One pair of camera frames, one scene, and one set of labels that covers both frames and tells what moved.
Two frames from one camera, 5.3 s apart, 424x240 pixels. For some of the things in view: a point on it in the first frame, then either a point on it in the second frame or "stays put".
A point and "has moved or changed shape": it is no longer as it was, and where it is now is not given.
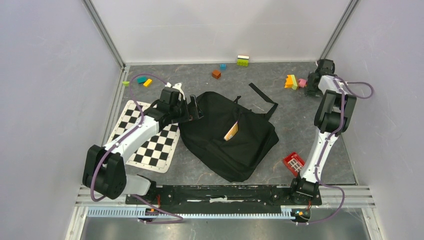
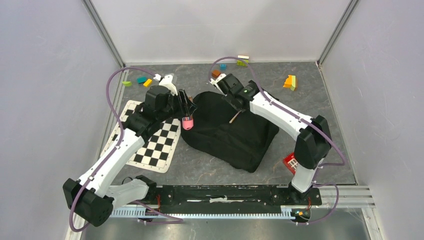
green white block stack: [243, 60] stays put
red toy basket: [294, 163] stays put
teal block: [141, 79] stays put
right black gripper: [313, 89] → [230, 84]
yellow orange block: [147, 82] stays put
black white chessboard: [155, 154] stays put
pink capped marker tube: [302, 82] → [187, 122]
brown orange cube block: [216, 74] stays put
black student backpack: [232, 160] has moved or changed shape
